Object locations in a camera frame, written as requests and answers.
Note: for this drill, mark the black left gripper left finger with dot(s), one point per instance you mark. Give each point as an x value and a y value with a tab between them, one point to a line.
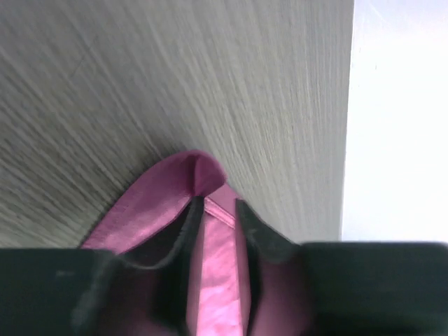
97	292

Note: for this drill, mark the magenta satin napkin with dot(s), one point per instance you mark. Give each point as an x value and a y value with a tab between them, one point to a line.
219	294

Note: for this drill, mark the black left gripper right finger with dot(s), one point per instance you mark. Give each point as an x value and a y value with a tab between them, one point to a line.
342	288

